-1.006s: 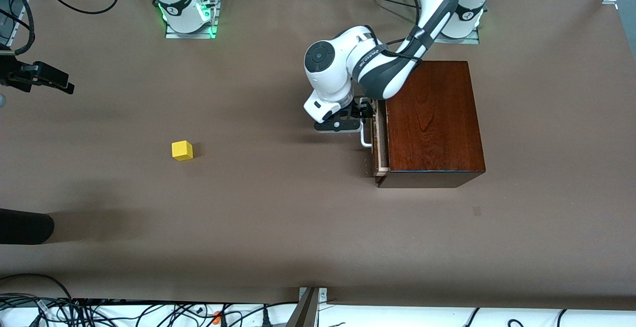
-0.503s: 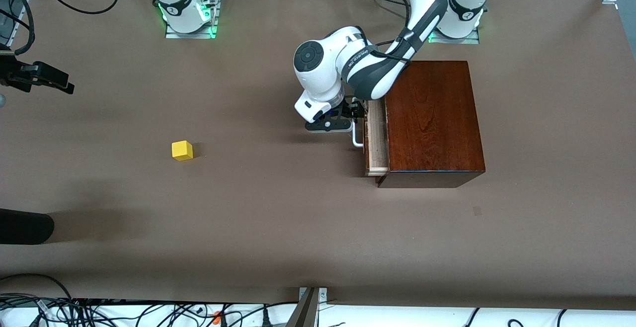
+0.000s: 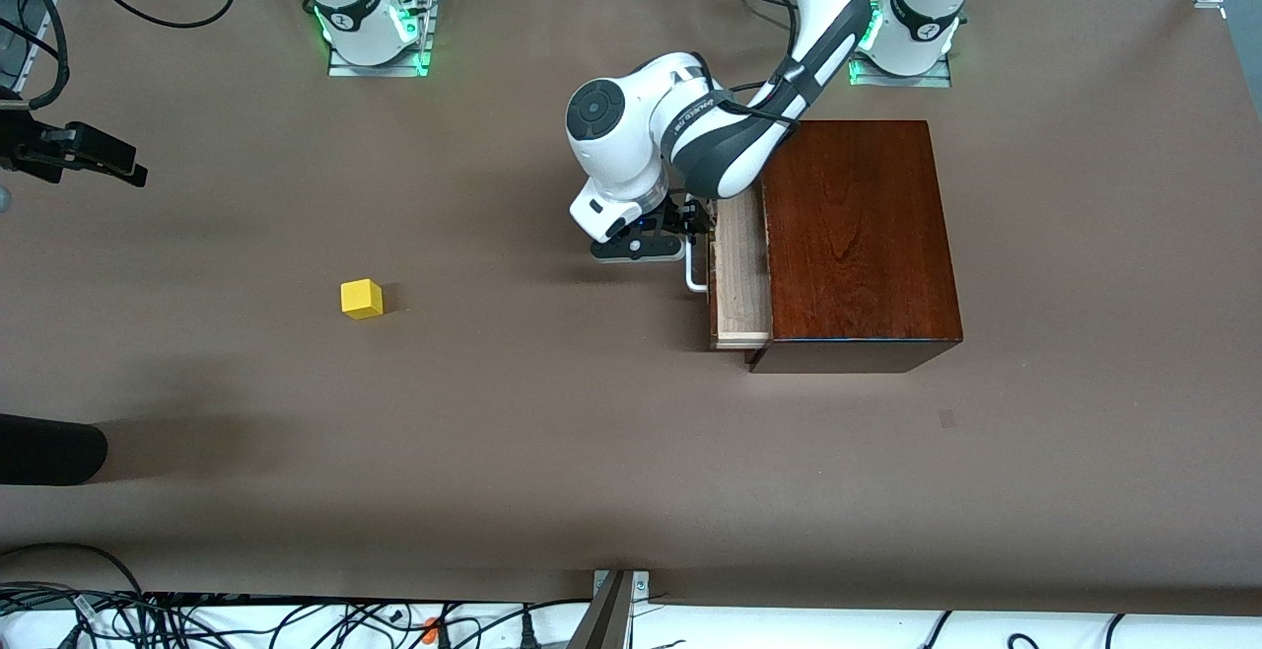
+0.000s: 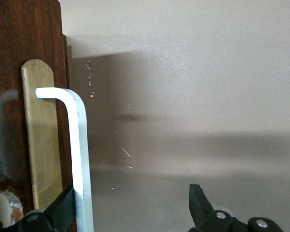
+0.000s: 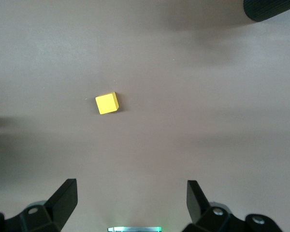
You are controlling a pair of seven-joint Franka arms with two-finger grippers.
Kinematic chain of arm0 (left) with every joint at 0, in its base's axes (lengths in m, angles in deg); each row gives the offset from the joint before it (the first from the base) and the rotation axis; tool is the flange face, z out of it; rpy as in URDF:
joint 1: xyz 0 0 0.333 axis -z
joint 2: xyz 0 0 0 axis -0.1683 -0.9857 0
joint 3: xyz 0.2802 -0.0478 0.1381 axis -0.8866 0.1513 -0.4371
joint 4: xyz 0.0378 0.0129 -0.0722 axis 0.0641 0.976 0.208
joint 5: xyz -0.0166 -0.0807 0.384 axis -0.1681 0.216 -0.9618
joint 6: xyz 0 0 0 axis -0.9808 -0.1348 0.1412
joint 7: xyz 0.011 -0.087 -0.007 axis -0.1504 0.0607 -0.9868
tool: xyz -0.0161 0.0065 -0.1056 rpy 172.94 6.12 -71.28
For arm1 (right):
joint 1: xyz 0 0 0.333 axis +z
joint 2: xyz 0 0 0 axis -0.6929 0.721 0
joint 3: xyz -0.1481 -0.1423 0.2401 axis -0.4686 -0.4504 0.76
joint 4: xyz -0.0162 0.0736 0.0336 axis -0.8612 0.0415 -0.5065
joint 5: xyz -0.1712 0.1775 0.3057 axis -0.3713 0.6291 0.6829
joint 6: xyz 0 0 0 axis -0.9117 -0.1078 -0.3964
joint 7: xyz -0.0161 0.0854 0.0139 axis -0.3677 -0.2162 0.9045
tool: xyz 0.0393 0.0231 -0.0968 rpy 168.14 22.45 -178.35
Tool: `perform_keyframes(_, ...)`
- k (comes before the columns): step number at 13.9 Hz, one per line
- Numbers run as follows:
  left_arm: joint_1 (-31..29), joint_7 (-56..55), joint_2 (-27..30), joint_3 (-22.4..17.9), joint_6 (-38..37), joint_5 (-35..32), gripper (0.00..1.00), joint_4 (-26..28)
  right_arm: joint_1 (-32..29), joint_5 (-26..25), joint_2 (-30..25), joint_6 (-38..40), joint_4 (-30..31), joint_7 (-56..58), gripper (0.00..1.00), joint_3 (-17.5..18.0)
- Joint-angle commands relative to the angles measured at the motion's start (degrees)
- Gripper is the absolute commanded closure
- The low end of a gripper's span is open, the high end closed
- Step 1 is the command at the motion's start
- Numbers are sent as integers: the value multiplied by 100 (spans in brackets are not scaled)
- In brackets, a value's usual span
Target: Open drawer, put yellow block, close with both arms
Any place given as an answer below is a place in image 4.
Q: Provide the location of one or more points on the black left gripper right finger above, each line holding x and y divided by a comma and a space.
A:
200, 205

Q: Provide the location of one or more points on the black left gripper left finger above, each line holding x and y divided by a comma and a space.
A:
62, 210

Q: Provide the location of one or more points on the wooden drawer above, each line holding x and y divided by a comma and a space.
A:
42, 135

